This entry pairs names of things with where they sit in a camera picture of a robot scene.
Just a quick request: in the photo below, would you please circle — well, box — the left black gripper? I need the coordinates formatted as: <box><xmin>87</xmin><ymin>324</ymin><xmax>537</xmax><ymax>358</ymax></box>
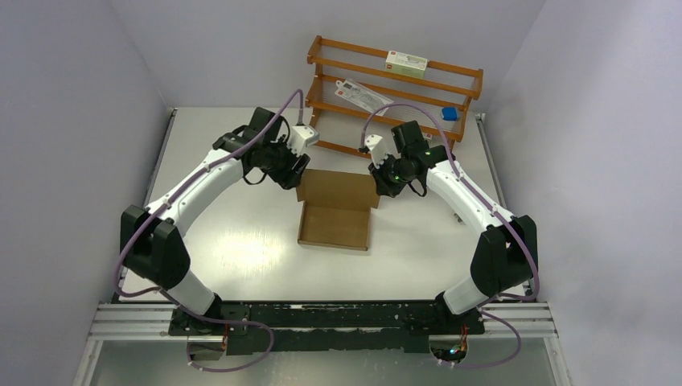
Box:
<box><xmin>262</xmin><ymin>134</ymin><xmax>310</xmax><ymax>190</ymax></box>

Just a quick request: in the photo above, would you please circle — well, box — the brown cardboard box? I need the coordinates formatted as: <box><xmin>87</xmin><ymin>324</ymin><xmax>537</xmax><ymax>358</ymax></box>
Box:
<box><xmin>296</xmin><ymin>169</ymin><xmax>380</xmax><ymax>252</ymax></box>

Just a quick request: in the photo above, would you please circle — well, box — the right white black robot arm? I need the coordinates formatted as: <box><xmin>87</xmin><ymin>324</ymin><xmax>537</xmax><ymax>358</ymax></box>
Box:
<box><xmin>359</xmin><ymin>121</ymin><xmax>538</xmax><ymax>333</ymax></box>

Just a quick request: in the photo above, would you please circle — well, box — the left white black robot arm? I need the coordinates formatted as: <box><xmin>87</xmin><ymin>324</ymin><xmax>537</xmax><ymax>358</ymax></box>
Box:
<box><xmin>121</xmin><ymin>108</ymin><xmax>319</xmax><ymax>335</ymax></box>

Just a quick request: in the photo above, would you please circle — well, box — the green white box top shelf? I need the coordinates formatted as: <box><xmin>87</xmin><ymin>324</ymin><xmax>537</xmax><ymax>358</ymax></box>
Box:
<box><xmin>384</xmin><ymin>51</ymin><xmax>429</xmax><ymax>79</ymax></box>

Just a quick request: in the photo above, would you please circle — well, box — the small blue object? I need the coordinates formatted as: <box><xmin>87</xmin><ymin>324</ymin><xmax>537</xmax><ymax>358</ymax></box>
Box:
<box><xmin>441</xmin><ymin>107</ymin><xmax>460</xmax><ymax>121</ymax></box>

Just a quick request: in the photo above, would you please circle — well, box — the orange wooden shelf rack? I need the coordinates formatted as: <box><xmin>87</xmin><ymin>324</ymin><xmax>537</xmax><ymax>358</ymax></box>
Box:
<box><xmin>304</xmin><ymin>35</ymin><xmax>483</xmax><ymax>147</ymax></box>

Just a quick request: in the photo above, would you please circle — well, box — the clear plastic packet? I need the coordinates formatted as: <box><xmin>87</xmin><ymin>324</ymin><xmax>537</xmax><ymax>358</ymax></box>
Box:
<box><xmin>335</xmin><ymin>79</ymin><xmax>394</xmax><ymax>113</ymax></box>

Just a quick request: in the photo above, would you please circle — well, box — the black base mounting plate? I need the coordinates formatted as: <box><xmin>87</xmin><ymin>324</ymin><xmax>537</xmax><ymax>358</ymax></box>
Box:
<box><xmin>168</xmin><ymin>300</ymin><xmax>485</xmax><ymax>355</ymax></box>

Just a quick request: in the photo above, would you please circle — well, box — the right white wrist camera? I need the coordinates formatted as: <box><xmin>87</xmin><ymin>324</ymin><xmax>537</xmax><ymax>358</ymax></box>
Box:
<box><xmin>359</xmin><ymin>134</ymin><xmax>390</xmax><ymax>168</ymax></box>

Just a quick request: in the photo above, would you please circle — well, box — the aluminium frame rail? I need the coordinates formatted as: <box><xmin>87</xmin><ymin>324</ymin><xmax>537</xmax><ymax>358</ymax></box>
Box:
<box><xmin>73</xmin><ymin>302</ymin><xmax>573</xmax><ymax>385</ymax></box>

